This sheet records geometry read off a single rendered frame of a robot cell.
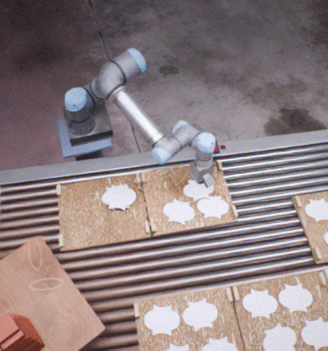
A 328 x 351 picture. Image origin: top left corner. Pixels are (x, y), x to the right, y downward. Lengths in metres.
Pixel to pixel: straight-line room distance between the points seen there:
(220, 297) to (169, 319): 0.24
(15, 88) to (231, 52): 2.11
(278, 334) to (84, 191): 1.08
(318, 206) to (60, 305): 1.26
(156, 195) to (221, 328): 0.68
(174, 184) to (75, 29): 2.81
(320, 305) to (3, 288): 1.31
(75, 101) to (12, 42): 2.49
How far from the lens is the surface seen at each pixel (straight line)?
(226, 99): 3.66
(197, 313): 1.71
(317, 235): 1.97
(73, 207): 1.94
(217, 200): 1.92
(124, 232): 1.84
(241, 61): 4.05
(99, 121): 2.22
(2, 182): 2.14
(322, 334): 1.81
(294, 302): 1.80
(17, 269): 1.76
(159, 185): 1.95
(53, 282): 1.69
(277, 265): 1.86
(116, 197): 1.89
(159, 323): 1.69
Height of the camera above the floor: 2.60
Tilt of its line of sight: 57 degrees down
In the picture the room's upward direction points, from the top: 1 degrees clockwise
